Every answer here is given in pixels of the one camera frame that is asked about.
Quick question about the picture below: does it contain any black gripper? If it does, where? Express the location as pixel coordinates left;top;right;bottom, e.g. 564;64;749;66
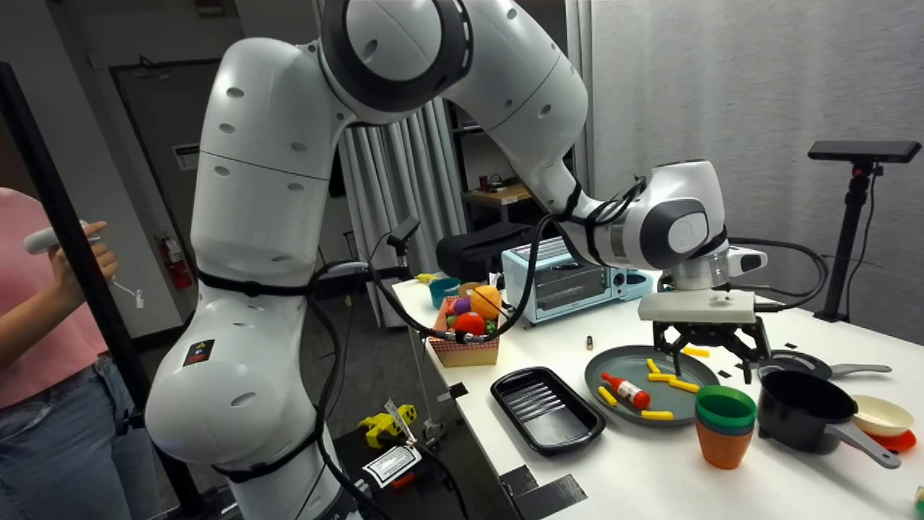
652;320;775;385

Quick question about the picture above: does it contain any orange cup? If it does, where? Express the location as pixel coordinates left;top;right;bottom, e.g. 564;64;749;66
694;423;756;475

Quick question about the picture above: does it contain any white handheld controller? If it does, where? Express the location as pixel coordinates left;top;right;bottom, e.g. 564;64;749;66
20;223;110;261

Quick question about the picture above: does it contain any person forearm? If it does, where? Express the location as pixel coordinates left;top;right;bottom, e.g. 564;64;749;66
0;272;84;372

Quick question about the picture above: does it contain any white wrist mounting plate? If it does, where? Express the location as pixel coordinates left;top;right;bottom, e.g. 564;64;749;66
637;290;761;327

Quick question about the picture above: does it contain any gray plate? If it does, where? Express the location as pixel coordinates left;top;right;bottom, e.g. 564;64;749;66
583;345;723;431

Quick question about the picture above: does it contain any red small plate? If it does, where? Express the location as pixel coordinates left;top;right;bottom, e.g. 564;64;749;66
865;424;918;457

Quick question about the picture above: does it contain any person hand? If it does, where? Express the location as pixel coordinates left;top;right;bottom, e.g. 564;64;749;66
45;216;121;294

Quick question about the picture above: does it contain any red ketchup bottle toy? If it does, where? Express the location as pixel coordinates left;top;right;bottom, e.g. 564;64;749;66
598;369;655;414

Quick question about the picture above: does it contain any small dark frying pan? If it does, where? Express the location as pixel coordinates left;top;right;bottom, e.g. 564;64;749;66
764;346;896;385

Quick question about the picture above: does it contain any black toy pot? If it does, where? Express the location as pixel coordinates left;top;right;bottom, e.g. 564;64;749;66
753;366;904;470

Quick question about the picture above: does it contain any light blue toaster oven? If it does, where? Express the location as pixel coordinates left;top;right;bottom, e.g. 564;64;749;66
497;233;668;327

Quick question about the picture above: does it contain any cream bowl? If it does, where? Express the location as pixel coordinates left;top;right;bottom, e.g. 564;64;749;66
849;394;915;438

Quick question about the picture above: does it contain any black grill tray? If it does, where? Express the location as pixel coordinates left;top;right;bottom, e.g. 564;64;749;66
488;363;609;460

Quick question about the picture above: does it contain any black tape strip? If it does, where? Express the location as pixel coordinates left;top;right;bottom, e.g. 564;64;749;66
518;470;589;520
497;463;544;499

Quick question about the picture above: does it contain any orange plush fruit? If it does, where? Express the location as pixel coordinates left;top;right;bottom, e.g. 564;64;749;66
469;282;507;323

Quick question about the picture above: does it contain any red plush tomato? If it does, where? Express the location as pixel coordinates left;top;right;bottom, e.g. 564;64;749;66
455;308;488;339

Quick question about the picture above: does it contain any red checkered basket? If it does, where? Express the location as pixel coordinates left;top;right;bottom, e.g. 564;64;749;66
427;323;507;369

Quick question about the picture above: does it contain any black bag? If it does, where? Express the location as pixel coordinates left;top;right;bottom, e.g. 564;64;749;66
434;219;547;287

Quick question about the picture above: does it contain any wooden background table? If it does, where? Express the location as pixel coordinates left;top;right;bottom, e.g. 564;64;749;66
465;177;544;213

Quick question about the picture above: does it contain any teal container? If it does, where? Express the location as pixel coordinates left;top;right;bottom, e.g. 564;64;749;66
427;275;465;311

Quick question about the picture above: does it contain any gray backdrop curtain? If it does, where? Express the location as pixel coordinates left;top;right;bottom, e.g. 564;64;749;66
589;0;924;345

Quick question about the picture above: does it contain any thin metal stand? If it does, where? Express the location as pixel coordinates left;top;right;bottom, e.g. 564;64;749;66
384;213;449;457

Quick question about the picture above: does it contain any yellow toy figure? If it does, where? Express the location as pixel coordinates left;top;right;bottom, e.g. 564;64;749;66
359;401;423;450

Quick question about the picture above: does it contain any white label card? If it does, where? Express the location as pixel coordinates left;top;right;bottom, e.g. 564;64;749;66
361;443;427;490

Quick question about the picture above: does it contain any white pleated curtain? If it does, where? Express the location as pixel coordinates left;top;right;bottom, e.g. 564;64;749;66
338;98;471;329

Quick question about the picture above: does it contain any red fire extinguisher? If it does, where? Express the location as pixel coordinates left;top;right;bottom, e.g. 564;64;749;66
159;233;193;294

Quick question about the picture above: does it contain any gray door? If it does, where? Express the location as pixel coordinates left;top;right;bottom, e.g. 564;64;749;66
110;59;211;334

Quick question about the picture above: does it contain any black diagonal pole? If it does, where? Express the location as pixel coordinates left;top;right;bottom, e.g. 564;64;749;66
0;61;211;520

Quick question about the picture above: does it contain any person in pink shirt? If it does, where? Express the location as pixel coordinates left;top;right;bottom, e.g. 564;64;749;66
0;184;131;520

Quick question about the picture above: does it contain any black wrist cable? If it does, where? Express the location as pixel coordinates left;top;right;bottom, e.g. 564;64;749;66
719;236;831;319

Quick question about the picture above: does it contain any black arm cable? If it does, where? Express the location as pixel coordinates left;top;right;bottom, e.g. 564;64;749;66
300;196;586;340

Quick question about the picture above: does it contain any black camera stand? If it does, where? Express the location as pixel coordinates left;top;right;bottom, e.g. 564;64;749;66
807;138;924;327

